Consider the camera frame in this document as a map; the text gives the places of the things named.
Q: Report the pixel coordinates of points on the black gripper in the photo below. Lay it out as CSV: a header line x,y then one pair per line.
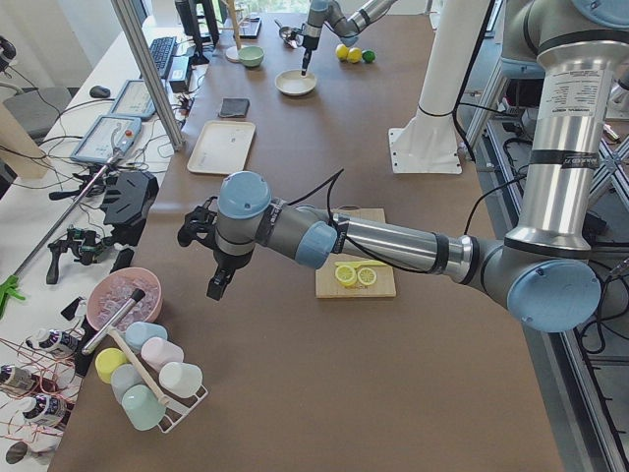
x,y
310,43
230,263

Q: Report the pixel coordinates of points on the cream round plate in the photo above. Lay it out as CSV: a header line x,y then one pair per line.
x,y
293,83

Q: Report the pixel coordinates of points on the cream rectangular tray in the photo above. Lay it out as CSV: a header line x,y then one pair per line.
x,y
222,147

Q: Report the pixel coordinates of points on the metal scoop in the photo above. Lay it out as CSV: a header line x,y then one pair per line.
x,y
289,35

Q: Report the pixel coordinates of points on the yellow lemon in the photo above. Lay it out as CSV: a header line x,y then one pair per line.
x,y
341,52
354,55

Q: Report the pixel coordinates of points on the mint green bowl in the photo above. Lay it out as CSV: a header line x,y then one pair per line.
x,y
251,56

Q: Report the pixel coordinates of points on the green lime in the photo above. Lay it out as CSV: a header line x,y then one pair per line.
x,y
368,56

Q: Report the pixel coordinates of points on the wooden cup stand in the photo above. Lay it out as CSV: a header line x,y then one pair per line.
x,y
231,52

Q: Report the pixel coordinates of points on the grey folded cloth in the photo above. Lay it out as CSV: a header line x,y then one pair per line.
x,y
232,107

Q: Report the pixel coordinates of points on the wooden cutting board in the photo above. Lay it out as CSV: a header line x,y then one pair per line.
x,y
327,287

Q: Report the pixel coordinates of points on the black monitor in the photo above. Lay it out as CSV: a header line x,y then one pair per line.
x,y
199,23

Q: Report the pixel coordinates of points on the pink bowl with ice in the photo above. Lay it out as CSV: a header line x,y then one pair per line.
x,y
113,291

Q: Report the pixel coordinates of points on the rack of pastel cups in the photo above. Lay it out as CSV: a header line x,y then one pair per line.
x,y
148,405

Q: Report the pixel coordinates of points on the yellow plastic knife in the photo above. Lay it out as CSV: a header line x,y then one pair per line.
x,y
356,264

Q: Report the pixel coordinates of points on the black keyboard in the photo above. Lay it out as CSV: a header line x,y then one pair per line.
x,y
162,50

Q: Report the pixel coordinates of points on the blue teach pendant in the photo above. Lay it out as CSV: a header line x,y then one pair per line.
x,y
134,100
108,132

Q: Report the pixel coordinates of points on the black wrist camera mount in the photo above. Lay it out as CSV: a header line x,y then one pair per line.
x,y
199,225

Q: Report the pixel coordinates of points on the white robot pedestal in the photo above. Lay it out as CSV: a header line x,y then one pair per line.
x,y
427,144

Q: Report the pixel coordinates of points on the aluminium frame post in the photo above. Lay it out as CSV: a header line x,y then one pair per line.
x,y
132,29

